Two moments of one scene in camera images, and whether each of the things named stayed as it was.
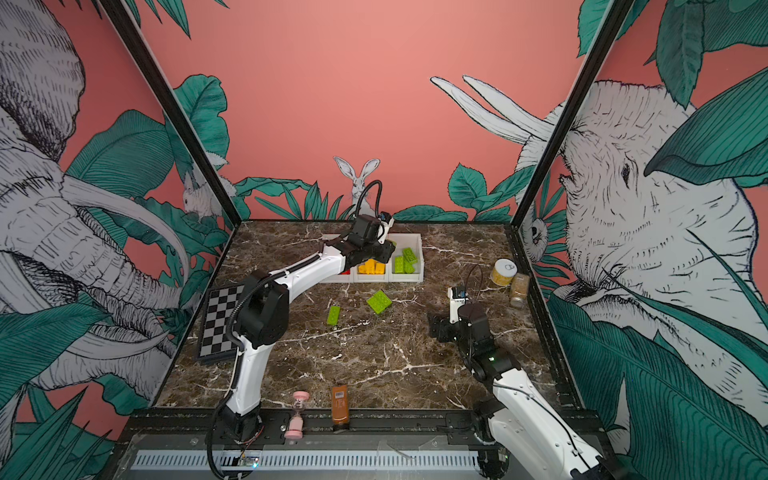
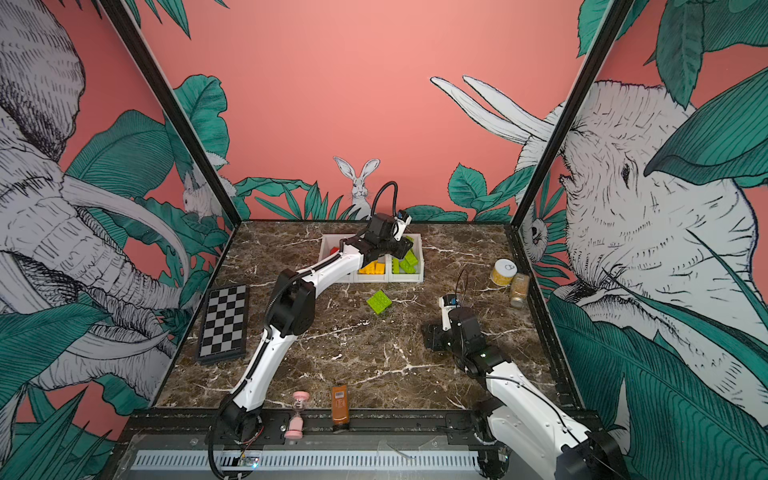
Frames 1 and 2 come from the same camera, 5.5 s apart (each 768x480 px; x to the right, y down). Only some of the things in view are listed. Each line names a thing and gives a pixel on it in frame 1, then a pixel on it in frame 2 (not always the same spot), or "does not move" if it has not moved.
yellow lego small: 372,267 does not move
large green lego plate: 379,302 does not move
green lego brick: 408,264 does not move
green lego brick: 333,317 -> 411,258
